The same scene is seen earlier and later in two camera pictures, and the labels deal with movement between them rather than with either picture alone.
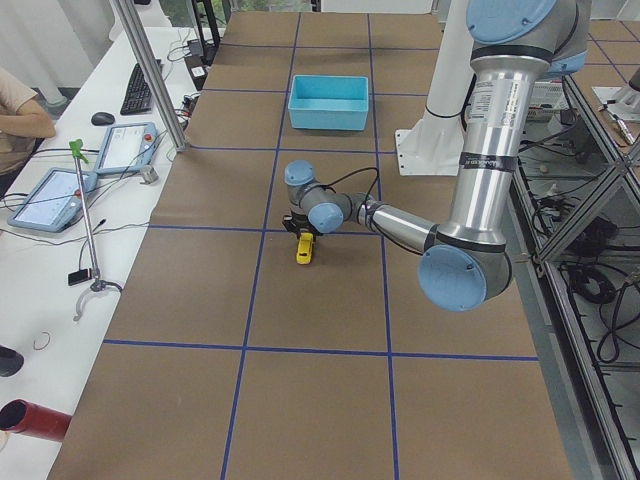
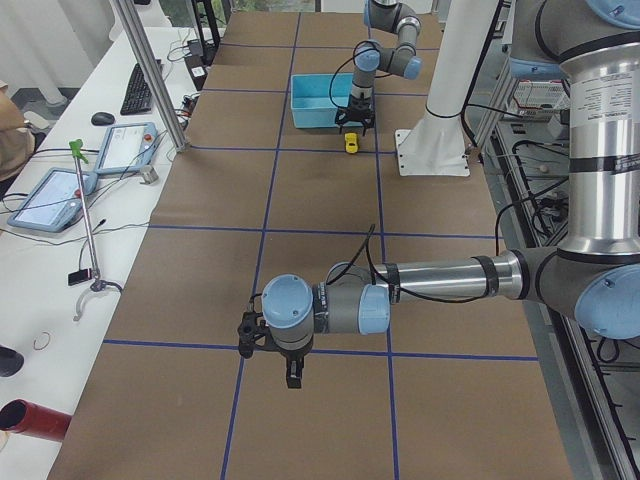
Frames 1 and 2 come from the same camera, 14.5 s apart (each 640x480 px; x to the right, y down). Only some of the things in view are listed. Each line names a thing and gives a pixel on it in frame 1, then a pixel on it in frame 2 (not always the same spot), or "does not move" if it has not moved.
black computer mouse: [102, 119] does not move
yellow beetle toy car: [304, 248] → [351, 141]
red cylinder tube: [33, 419] does not move
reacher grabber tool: [98, 284] does not move
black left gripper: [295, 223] → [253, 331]
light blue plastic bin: [329, 102] does not move
